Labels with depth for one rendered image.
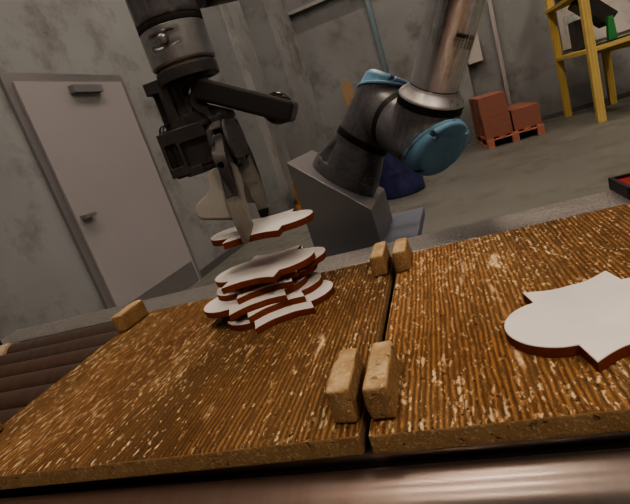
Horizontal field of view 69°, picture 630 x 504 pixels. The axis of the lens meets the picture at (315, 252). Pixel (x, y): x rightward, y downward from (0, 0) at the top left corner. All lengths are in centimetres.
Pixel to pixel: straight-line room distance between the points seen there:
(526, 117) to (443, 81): 713
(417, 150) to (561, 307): 49
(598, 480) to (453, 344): 14
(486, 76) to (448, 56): 860
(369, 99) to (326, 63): 875
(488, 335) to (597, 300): 8
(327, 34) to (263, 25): 158
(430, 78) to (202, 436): 64
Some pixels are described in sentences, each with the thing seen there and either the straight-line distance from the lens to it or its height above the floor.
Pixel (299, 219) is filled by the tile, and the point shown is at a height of 103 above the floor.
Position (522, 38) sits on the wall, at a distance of 948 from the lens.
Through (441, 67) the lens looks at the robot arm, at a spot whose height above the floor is 115.
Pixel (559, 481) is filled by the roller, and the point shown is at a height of 92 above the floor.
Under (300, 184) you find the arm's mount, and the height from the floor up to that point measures 103.
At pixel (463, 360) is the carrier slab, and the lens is 36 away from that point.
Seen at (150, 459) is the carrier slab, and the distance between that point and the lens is 40.
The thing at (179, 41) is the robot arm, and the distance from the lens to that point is 56.
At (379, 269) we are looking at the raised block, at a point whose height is 95.
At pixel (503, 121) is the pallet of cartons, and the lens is 785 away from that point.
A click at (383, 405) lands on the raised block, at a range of 31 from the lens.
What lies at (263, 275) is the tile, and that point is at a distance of 54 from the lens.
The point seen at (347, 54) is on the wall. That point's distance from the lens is 960.
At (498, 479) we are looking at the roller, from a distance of 30.
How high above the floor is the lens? 112
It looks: 14 degrees down
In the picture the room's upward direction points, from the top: 18 degrees counter-clockwise
